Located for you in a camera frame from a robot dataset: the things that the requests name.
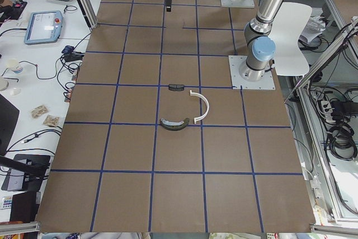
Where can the small parts bag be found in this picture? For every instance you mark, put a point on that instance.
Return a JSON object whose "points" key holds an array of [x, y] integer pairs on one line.
{"points": [[39, 111], [52, 121]]}

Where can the near blue teach pendant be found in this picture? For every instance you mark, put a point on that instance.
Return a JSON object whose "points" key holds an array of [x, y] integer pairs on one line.
{"points": [[44, 27]]}

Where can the black brake pad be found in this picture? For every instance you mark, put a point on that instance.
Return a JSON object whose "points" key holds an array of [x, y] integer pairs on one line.
{"points": [[176, 87]]}

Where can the white paper cup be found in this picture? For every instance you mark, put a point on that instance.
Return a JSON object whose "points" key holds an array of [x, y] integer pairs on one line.
{"points": [[14, 65]]}

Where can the white plastic chair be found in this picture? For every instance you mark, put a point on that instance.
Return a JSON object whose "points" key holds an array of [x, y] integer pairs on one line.
{"points": [[287, 26]]}

